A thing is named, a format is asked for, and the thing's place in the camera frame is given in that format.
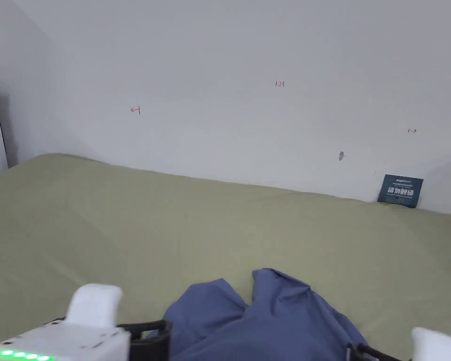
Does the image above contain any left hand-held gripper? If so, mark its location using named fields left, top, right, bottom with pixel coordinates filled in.
left=0, top=283, right=172, bottom=361

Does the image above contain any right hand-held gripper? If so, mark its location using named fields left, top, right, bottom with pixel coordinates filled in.
left=345, top=327, right=451, bottom=361

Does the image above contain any dark blue shirt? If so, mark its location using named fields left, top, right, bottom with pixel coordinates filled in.
left=161, top=267, right=373, bottom=361

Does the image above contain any bed with pale green sheet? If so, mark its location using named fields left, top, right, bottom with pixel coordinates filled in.
left=0, top=152, right=451, bottom=361

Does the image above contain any dark blue printed card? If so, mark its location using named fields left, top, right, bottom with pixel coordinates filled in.
left=377, top=173, right=425, bottom=210

